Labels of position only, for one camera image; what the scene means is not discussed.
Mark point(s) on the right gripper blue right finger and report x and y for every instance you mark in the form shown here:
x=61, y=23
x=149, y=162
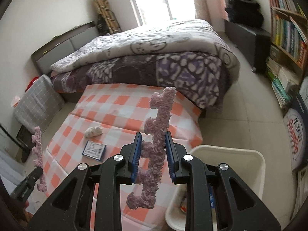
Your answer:
x=169, y=152

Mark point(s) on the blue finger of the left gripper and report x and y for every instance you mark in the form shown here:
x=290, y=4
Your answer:
x=22, y=192

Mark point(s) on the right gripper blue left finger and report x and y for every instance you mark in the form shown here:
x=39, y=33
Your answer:
x=135, y=156

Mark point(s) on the blue labelled box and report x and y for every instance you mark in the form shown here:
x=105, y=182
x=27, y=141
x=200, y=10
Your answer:
x=94, y=150

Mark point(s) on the white tissue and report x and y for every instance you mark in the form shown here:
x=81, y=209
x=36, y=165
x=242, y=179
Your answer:
x=93, y=131

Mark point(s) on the red snack box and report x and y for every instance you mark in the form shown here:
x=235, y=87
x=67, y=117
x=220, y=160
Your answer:
x=183, y=205

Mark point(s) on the black small trash can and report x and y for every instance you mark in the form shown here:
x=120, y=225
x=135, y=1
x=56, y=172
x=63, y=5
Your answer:
x=24, y=137

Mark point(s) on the grey checked covered nightstand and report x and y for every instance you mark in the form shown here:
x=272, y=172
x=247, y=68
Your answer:
x=38, y=105

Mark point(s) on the bed with purple quilt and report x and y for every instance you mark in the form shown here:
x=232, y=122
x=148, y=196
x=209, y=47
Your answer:
x=188, y=55

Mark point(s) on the Ganten water carton upper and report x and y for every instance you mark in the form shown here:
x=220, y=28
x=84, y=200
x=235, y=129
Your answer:
x=296, y=124

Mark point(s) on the stack of papers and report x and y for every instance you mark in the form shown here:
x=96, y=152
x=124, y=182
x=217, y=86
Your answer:
x=302, y=190

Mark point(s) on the black ottoman cabinet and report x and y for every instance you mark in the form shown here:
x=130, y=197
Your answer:
x=253, y=43

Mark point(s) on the plaid coat on rack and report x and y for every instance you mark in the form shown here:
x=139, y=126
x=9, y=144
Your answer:
x=109, y=21

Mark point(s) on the beige curtain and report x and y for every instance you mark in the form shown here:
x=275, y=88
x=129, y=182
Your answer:
x=201, y=10

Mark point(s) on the wooden bookshelf with books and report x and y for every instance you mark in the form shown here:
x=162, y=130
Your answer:
x=288, y=50

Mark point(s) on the window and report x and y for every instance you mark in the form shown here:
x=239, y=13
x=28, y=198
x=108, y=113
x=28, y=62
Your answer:
x=155, y=11

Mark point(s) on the black clothes pile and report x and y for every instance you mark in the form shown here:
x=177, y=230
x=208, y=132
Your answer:
x=245, y=12

